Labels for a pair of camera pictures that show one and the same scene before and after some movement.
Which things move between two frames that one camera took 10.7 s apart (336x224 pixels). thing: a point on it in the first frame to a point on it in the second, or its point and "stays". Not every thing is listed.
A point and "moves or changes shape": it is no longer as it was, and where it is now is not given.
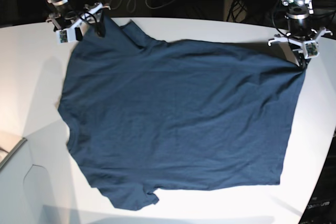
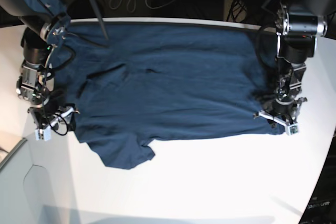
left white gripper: x=68 y=35 to x=43 y=132
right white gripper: x=310 y=50 to x=292 y=128
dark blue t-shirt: x=142 y=115 moves or changes shape
